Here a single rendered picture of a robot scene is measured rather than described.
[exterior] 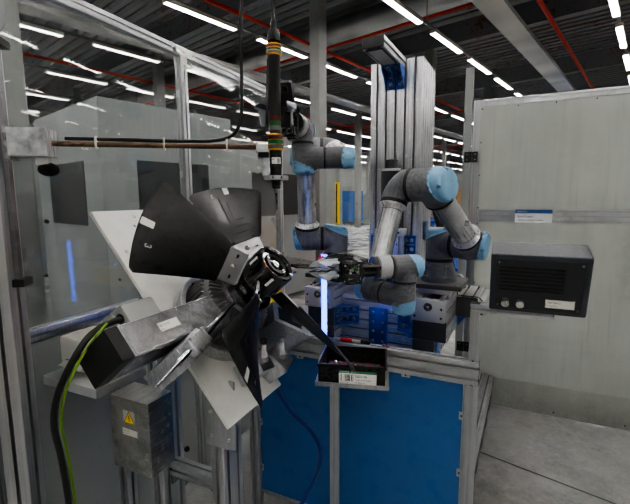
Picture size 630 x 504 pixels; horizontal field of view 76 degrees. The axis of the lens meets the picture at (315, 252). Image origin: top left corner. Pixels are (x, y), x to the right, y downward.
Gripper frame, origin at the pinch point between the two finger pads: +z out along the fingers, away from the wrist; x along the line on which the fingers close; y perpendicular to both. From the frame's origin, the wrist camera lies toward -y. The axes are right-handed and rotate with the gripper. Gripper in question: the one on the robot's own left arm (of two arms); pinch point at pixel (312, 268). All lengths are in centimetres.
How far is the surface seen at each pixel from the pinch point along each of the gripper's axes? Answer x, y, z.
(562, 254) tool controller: -8, 24, -67
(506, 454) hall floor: 124, -44, -119
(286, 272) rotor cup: -3.1, 13.0, 10.2
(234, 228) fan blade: -13.2, -0.2, 23.4
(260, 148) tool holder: -35.9, 1.4, 15.7
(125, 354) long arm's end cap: 4, 40, 46
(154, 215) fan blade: -21, 23, 41
